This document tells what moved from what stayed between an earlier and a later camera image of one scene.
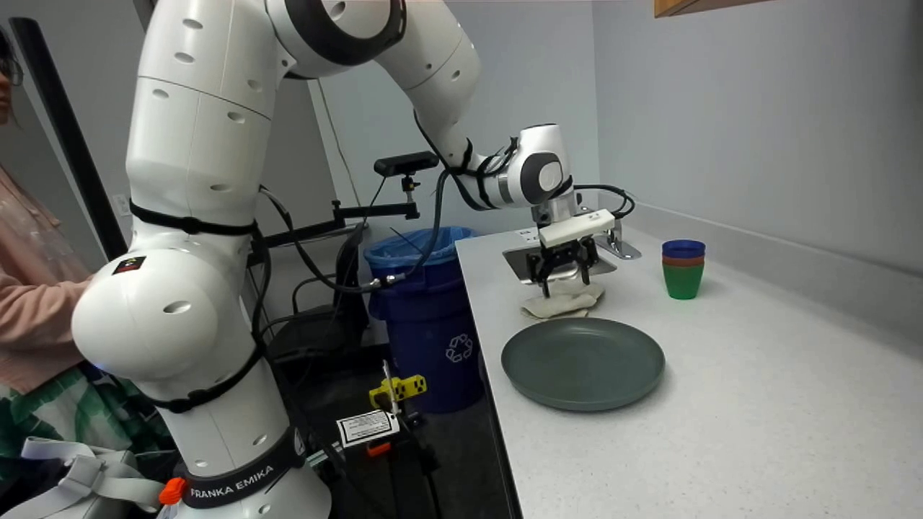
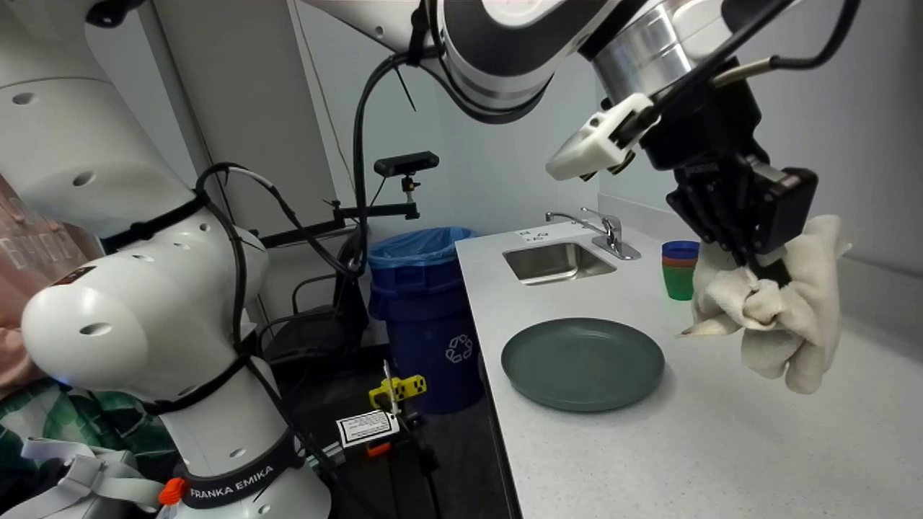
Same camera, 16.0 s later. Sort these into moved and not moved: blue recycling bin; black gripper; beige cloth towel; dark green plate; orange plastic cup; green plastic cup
Moved: black gripper; beige cloth towel
Not moved: orange plastic cup; blue recycling bin; green plastic cup; dark green plate
